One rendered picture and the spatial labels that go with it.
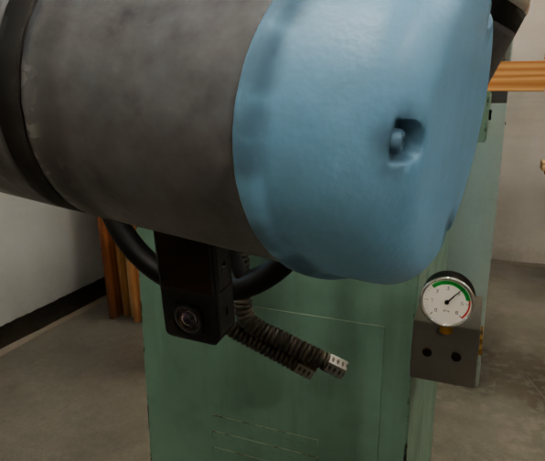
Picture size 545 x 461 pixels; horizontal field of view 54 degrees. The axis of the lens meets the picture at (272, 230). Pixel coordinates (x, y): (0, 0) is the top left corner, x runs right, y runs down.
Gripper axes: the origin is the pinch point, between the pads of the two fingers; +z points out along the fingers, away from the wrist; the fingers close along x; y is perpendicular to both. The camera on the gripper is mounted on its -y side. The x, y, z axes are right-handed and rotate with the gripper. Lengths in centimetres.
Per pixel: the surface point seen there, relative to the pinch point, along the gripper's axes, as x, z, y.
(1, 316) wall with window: 138, 102, -30
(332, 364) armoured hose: -2.4, 20.0, -14.0
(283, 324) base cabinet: 7.7, 29.2, -10.9
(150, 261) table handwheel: 17.4, 7.4, -4.3
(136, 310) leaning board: 108, 140, -24
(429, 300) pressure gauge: -13.0, 20.5, -4.7
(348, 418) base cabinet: -2.5, 33.8, -23.2
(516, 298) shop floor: -35, 223, 1
